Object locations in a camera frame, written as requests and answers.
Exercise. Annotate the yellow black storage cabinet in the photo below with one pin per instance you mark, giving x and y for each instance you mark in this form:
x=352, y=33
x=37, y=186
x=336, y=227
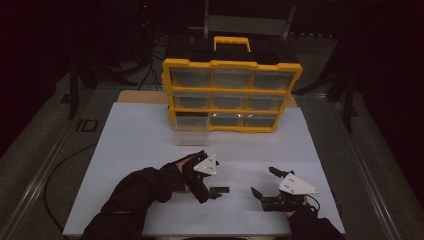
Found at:
x=230, y=90

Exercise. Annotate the white table mat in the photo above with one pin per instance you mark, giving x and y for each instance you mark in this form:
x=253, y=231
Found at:
x=140, y=146

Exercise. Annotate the clear plastic drawer box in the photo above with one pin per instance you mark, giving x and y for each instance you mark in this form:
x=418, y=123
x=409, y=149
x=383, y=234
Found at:
x=191, y=123

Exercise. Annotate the black floor stand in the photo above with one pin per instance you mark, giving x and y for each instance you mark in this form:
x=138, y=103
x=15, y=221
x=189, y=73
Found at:
x=75, y=90
x=346, y=96

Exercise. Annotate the small black rectangular block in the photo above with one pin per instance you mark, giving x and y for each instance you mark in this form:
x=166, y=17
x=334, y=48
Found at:
x=219, y=190

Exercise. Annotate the person's right hand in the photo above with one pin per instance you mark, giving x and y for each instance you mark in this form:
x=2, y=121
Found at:
x=298, y=210

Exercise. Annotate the grid of clear drawers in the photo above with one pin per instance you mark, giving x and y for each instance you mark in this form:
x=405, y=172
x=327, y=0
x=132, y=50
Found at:
x=230, y=78

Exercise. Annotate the grey metal frame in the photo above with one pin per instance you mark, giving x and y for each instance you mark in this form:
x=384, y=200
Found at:
x=246, y=24

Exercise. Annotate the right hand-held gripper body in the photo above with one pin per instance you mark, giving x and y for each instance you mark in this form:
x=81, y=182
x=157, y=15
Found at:
x=295, y=186

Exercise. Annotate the person's left hand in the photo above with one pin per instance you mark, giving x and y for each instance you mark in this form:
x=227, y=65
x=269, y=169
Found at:
x=181, y=164

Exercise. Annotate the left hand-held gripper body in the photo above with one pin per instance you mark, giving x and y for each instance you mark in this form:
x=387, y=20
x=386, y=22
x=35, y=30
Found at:
x=206, y=166

